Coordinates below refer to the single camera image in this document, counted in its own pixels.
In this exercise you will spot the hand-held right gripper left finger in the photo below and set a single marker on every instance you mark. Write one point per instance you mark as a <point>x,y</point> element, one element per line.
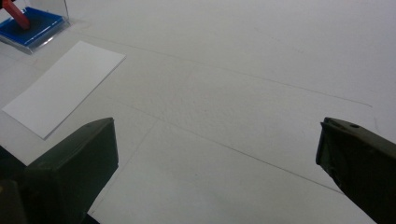
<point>74,168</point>

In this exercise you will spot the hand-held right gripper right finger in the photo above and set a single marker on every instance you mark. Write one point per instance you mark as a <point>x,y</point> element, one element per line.
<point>361,161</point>

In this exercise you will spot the red stamp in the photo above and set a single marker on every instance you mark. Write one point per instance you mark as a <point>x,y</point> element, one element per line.
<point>18,16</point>

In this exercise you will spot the white paper sheet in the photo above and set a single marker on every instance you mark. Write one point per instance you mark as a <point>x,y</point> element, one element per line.
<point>62,90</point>

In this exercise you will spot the blue ink pad clear case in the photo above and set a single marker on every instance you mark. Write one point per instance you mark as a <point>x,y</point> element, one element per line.
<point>40,29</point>

